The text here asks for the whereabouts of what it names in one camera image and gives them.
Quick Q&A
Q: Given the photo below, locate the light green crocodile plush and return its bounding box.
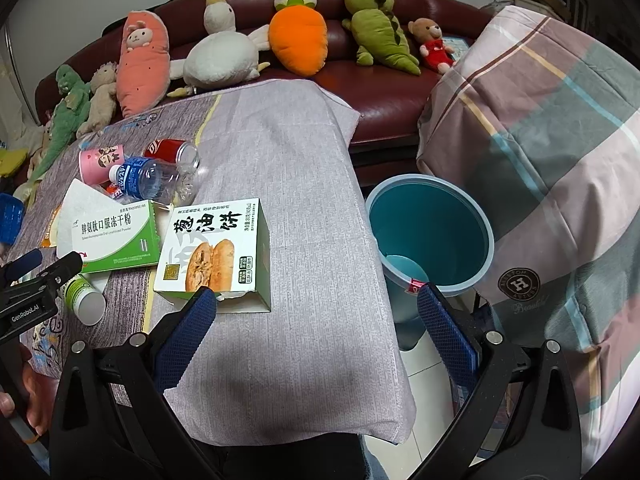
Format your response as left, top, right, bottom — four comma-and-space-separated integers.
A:
14, 64, 90, 203

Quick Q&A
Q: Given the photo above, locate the yellow plush toy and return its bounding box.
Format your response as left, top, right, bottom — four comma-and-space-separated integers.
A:
0, 148, 28, 178

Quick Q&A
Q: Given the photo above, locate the brown teddy bear red shirt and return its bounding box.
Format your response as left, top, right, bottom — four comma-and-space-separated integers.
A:
408, 18, 456, 75

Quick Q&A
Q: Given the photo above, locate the pink carrot plush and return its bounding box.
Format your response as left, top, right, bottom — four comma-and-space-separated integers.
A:
116, 11, 170, 117

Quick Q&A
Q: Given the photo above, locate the plaid checked bedsheet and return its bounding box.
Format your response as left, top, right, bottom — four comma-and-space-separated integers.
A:
416, 6, 639, 468

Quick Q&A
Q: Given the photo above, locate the green white pill bottle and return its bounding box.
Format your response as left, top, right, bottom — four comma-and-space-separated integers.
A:
60, 274, 106, 326

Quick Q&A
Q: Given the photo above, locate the orange carrot plush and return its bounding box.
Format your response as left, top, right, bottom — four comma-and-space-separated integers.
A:
268, 0, 329, 77

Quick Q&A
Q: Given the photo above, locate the person's left hand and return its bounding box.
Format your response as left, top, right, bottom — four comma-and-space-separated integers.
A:
21, 352, 58, 436

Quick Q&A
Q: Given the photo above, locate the blue scrub sponge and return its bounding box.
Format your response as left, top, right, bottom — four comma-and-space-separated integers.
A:
0, 193, 25, 245

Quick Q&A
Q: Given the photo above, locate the olive green dinosaur plush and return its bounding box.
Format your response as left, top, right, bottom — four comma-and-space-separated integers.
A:
342, 0, 421, 76

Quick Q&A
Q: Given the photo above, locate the green white medicine box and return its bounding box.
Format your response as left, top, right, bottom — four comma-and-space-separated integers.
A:
72, 200, 160, 274

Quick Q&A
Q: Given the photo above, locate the red cola can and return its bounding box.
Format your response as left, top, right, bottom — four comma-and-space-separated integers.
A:
143, 139, 200, 169

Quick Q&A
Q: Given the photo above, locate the scallion pancake box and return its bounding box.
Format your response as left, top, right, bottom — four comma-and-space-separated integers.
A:
154, 198, 271, 313

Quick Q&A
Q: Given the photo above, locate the pink paper cup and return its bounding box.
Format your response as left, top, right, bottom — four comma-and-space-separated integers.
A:
78, 144, 125, 185

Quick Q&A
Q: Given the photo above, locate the clear plastic water bottle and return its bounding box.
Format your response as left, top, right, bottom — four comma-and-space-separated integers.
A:
108, 157, 196, 206

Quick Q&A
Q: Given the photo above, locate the blue trash bin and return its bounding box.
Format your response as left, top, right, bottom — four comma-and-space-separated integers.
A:
366, 174, 495, 325

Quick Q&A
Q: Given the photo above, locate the beige bear plush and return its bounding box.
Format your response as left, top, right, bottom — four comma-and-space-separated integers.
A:
76, 62, 117, 139

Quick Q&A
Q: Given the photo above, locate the white goose plush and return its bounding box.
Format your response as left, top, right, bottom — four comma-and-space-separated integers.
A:
167, 0, 270, 99

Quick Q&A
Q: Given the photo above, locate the grey purple tablecloth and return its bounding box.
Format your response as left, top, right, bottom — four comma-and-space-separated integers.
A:
8, 78, 418, 446

